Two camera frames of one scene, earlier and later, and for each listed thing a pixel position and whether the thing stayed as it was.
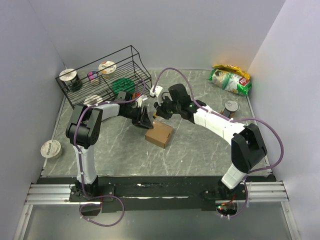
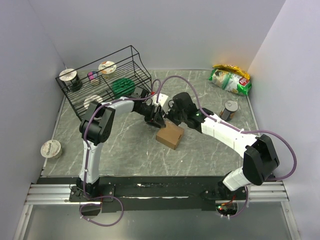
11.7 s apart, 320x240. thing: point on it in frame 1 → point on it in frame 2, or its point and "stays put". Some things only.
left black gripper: x=145 y=121 → x=158 y=119
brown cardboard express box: x=159 y=135 → x=170 y=135
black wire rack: x=118 y=76 stays put
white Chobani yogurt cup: x=108 y=69 stays put
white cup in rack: x=93 y=99 stays put
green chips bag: x=235 y=83 stays put
